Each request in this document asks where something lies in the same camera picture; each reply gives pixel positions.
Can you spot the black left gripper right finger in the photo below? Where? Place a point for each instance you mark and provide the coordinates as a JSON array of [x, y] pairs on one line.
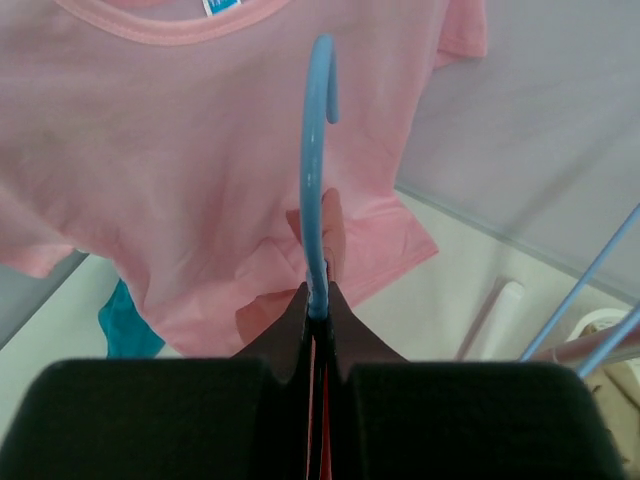
[[395, 419]]

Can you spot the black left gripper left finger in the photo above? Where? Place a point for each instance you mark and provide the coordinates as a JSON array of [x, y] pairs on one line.
[[244, 417]]

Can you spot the beige t shirt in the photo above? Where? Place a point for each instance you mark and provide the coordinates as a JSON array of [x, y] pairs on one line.
[[615, 388]]

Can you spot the light pink t shirt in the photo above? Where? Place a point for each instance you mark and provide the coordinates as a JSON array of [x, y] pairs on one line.
[[167, 141]]

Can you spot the coral red t shirt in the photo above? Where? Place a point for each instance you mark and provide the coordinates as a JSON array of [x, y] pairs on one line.
[[254, 318]]

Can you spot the teal t shirt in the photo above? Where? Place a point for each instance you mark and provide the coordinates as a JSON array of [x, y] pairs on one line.
[[127, 334]]

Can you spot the metal clothes rack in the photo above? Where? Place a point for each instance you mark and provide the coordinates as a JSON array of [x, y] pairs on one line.
[[492, 336]]

